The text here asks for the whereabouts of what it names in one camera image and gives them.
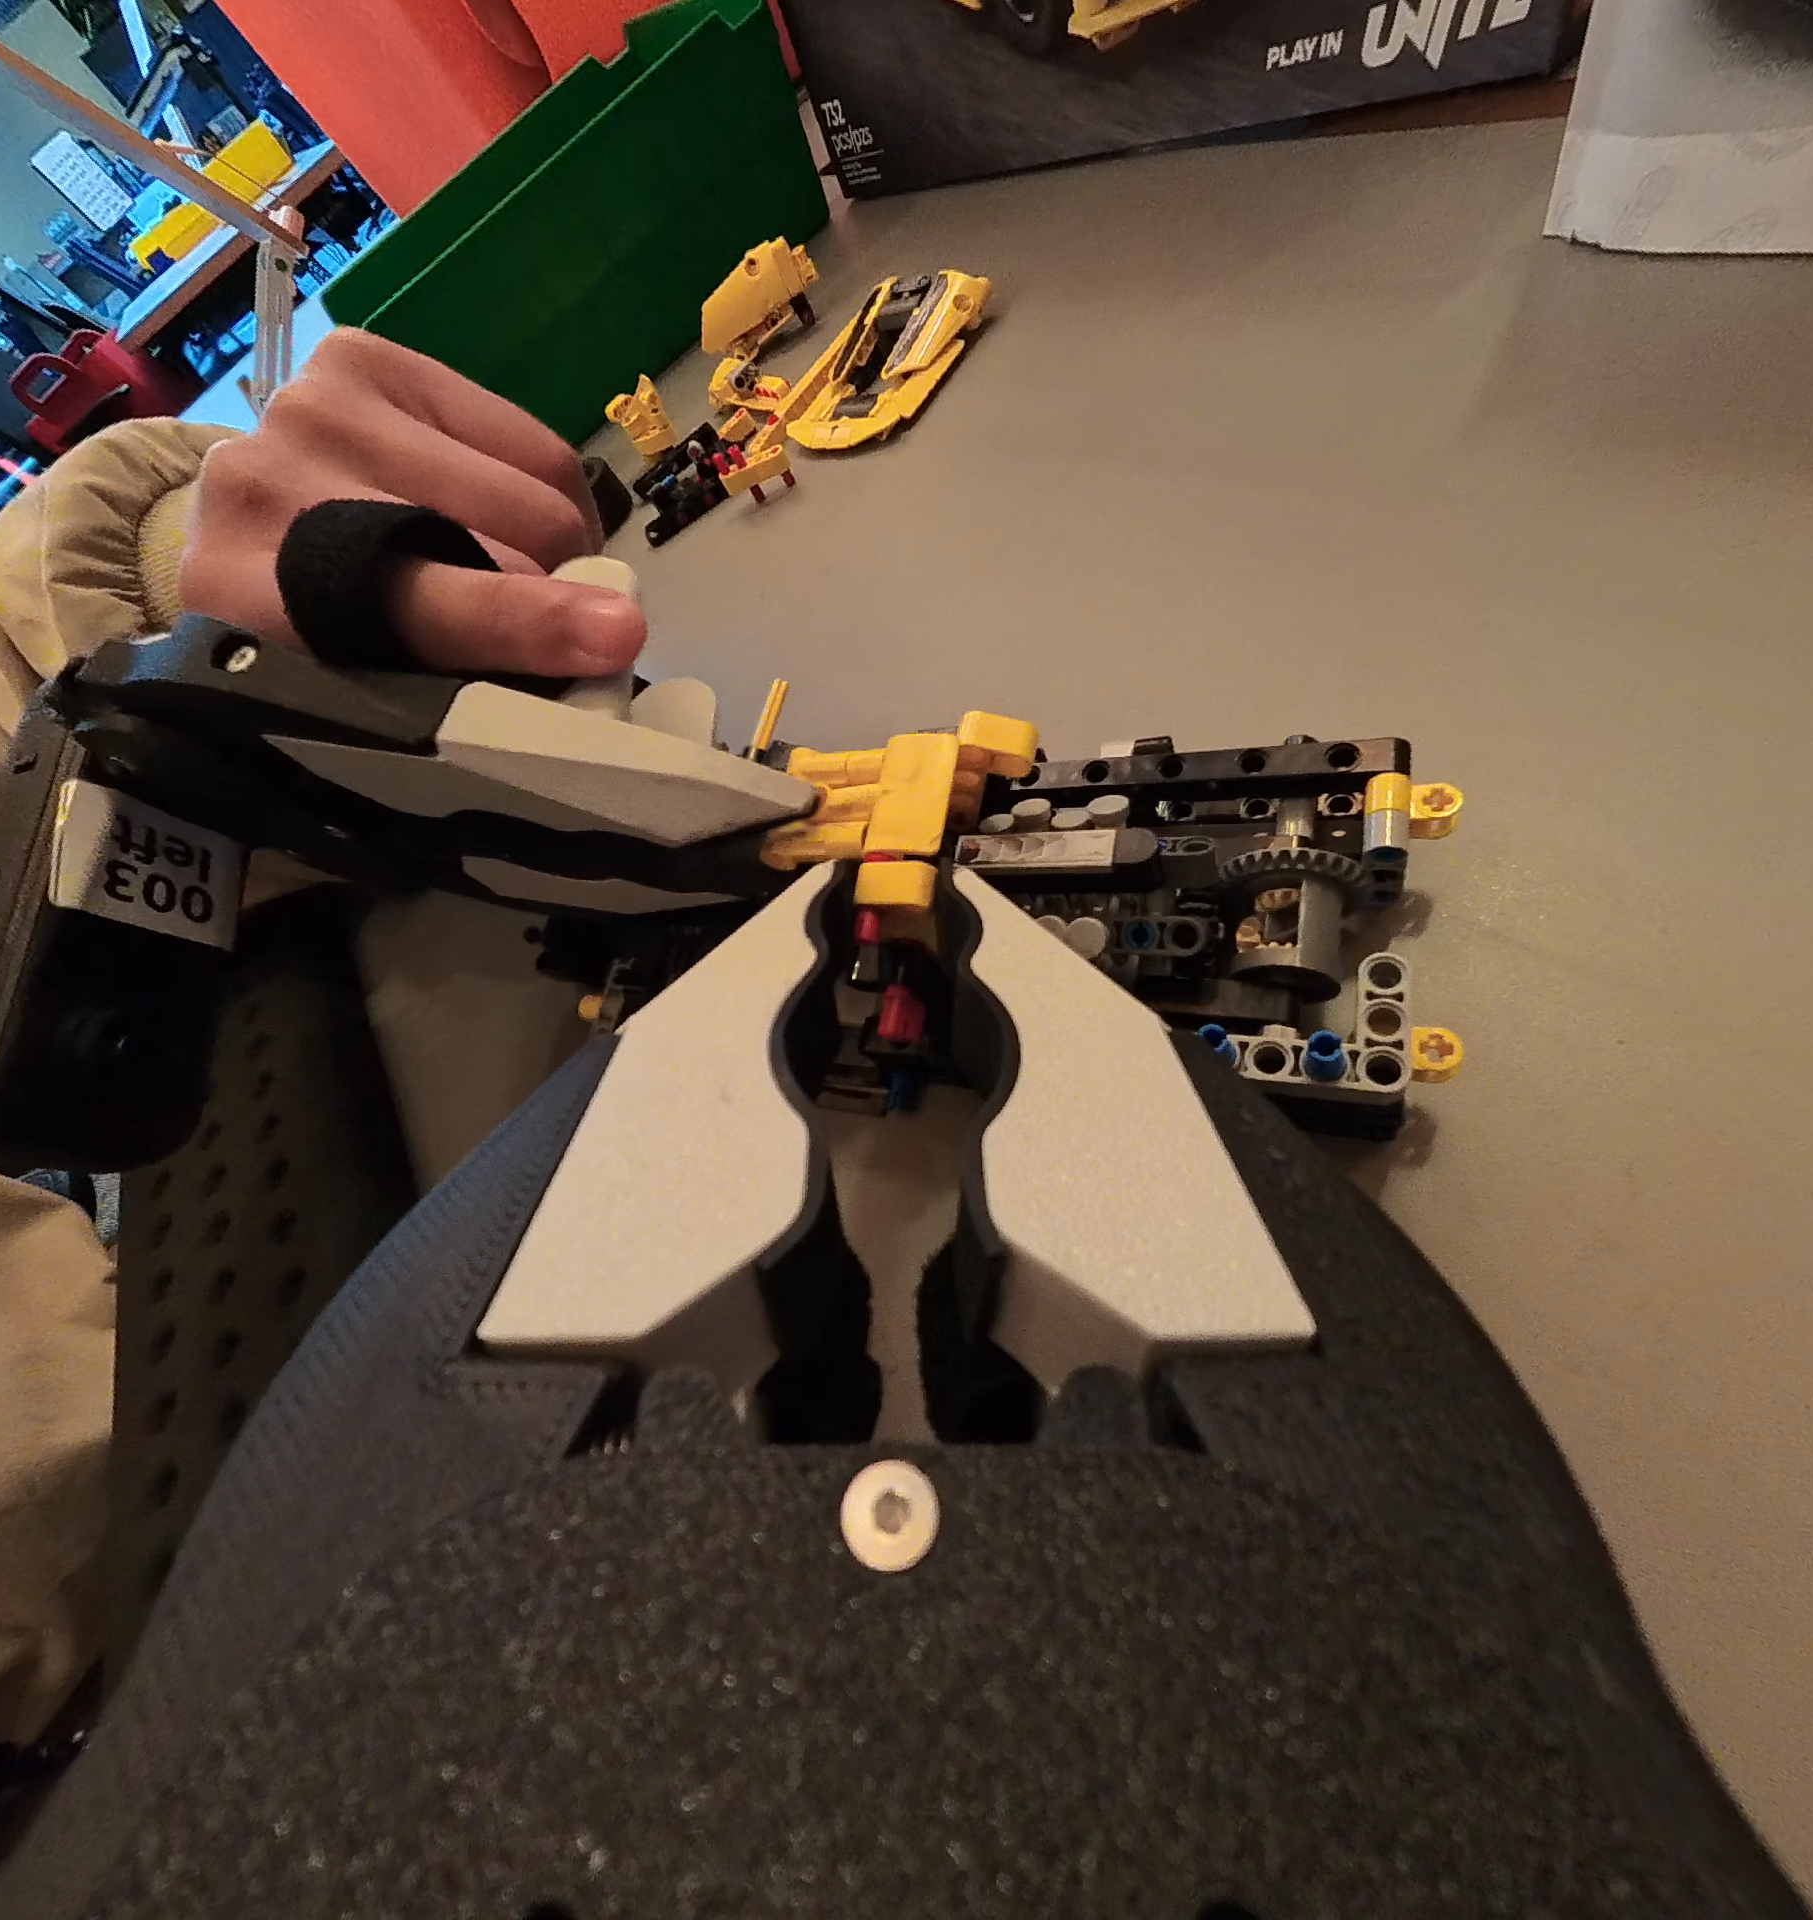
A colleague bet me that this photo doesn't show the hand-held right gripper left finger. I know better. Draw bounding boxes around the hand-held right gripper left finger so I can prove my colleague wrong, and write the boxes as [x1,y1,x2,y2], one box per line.
[474,865,881,1446]

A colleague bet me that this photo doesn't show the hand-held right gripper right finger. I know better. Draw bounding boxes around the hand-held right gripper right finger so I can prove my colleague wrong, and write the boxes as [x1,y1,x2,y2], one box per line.
[920,865,1321,1446]

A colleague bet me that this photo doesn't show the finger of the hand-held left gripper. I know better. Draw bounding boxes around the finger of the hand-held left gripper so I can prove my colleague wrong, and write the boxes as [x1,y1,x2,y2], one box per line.
[265,679,827,845]
[323,816,810,917]

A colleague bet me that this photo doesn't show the black toy car chassis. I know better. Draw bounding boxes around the black toy car chassis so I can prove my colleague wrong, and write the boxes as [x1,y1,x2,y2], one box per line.
[540,675,1466,1143]

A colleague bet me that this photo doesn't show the person's left forearm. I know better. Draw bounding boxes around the person's left forearm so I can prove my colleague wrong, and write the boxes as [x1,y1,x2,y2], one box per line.
[0,419,235,871]

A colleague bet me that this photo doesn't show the grey desk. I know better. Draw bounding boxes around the grey desk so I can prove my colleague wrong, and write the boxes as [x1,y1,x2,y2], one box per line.
[215,66,1813,1920]

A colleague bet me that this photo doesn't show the person's left hand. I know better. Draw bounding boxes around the person's left hand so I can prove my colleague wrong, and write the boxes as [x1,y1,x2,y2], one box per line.
[178,328,654,684]

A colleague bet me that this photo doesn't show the black toy subassembly red pins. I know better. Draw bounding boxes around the black toy subassembly red pins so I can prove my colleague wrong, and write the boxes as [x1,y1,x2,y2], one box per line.
[634,424,736,550]

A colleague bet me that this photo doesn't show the yellow toy beam red pins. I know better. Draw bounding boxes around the yellow toy beam red pins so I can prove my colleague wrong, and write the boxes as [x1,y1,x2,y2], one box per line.
[719,424,806,511]

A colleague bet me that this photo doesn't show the yellow toy car side panel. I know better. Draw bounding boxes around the yellow toy car side panel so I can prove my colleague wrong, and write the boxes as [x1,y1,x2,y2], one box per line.
[785,269,992,452]

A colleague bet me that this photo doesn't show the yellow toy hood section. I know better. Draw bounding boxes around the yellow toy hood section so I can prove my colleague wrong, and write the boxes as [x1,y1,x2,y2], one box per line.
[701,241,821,361]

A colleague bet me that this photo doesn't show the green plastic bin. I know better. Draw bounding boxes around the green plastic bin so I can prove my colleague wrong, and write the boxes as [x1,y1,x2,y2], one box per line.
[323,0,834,452]

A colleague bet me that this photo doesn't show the yellow storage bin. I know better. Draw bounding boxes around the yellow storage bin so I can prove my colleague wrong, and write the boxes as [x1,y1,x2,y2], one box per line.
[171,120,292,210]

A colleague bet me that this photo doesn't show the red plastic bin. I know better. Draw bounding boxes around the red plastic bin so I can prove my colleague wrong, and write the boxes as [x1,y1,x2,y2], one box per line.
[215,0,764,220]

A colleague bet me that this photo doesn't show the dark toy set box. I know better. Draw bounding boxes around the dark toy set box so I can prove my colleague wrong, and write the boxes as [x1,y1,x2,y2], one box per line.
[777,0,1584,196]

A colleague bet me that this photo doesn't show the instruction booklet yellow car cover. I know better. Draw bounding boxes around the instruction booklet yellow car cover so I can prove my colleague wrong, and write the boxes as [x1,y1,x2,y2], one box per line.
[1544,0,1813,249]

